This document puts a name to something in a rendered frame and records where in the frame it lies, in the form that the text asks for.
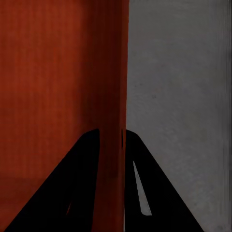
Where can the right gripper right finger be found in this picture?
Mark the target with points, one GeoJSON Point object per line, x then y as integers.
{"type": "Point", "coordinates": [169, 212]}

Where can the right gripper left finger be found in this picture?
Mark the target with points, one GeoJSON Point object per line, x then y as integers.
{"type": "Point", "coordinates": [65, 201]}

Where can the storage box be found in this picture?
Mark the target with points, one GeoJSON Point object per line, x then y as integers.
{"type": "Point", "coordinates": [63, 72]}

